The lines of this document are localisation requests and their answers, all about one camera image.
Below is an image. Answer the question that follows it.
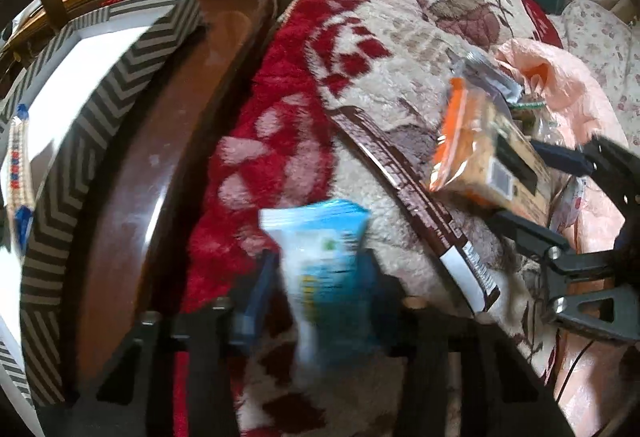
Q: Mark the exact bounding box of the white printed snack packet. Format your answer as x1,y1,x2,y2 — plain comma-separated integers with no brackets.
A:
550,177,588,243

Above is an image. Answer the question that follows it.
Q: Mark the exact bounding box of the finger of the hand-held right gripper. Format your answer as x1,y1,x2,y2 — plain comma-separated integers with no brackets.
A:
530,134,640,212
492,209,640,343

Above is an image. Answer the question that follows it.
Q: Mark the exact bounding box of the dark wooden chair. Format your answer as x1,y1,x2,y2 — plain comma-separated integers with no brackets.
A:
27,0,281,398

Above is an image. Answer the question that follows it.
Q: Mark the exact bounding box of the pink plastic bag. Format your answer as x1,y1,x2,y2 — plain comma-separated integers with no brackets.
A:
492,39,640,437

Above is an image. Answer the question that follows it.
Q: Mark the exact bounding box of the blue white snack packet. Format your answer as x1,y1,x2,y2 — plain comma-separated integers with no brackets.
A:
259,198,373,383

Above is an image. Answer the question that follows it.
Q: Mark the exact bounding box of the blue-ended snack packet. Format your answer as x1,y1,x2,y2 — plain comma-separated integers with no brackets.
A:
2,104,36,253

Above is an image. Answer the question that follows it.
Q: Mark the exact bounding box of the grey striped cardboard box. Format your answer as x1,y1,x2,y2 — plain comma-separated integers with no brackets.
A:
0,0,206,437

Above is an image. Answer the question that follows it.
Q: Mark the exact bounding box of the orange brown snack packet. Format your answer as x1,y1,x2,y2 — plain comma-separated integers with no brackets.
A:
430,53,551,223

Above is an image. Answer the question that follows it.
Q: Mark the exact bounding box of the brown bar snack packet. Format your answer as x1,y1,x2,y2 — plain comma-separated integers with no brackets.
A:
327,106,503,315

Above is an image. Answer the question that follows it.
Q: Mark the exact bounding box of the green snack packet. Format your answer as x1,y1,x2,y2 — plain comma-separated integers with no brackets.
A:
510,99,546,118

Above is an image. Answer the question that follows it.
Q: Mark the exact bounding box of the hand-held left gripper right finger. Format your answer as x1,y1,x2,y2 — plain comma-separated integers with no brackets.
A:
357,252,576,437

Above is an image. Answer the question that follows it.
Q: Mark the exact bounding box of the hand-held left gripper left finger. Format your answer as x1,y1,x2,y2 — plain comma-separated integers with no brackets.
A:
65,252,278,437

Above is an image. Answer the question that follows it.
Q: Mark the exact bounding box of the floral cushion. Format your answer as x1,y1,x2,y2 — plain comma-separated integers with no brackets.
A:
552,0,640,148

